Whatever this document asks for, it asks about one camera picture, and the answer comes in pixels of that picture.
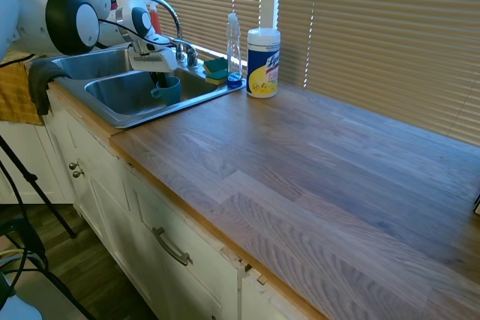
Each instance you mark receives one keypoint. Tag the grey dish cloth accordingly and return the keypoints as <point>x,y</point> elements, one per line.
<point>41,80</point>

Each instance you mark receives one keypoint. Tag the black tripod leg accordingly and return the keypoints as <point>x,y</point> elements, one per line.
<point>35,189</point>

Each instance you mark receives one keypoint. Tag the clear dish soap bottle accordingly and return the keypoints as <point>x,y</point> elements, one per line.
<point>234,46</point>

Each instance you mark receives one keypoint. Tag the white kitchen cabinet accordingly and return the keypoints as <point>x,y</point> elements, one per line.
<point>123,215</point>

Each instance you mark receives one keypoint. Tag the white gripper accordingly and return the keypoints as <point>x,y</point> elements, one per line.
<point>152,60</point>

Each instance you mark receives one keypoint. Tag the round metal cabinet knob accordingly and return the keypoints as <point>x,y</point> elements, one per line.
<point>78,174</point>
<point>74,165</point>

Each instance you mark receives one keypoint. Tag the green yellow sponge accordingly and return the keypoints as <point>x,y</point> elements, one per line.
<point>217,77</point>
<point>215,65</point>

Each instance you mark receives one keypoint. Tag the black cart frame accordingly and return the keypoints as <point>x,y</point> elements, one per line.
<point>32,241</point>

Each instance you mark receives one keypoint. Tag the orange bottle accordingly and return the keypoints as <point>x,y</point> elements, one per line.
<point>154,18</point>

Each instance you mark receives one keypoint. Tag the chrome faucet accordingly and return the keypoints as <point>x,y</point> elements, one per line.
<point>176,31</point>

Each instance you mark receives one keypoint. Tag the wide tan window blind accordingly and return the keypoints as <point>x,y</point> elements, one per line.
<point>382,35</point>

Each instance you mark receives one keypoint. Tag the teal mug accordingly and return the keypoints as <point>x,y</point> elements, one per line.
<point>170,93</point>

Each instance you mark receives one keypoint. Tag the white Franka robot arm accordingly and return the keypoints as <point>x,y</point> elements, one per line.
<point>63,20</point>

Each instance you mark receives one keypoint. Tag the Lysol wipes canister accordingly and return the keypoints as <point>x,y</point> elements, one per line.
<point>263,65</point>

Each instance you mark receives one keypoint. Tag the stainless steel double sink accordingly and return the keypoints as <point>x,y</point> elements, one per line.
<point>112,91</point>

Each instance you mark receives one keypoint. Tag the narrow tan window blind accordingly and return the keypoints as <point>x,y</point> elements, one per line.
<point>213,1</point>

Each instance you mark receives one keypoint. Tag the yellow towel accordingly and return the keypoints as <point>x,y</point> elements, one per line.
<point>15,87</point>

